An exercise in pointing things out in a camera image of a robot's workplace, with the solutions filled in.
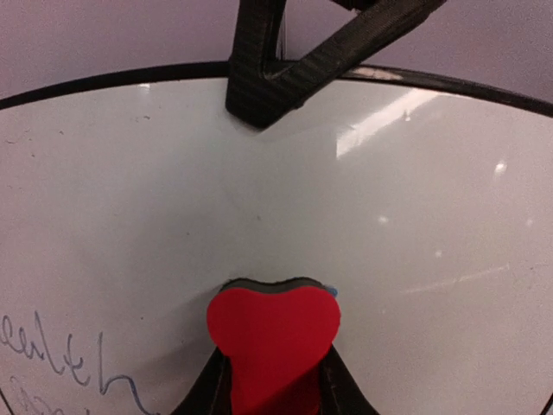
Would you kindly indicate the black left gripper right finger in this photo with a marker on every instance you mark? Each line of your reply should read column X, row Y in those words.
column 340, row 394

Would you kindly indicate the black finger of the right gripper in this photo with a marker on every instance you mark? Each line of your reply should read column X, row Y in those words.
column 261, row 90

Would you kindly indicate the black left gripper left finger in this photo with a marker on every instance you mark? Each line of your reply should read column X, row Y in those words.
column 211, row 392

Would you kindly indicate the red whiteboard eraser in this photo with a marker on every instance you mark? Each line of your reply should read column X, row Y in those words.
column 275, row 337

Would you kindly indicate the white whiteboard black frame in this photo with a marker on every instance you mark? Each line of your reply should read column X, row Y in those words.
column 422, row 203

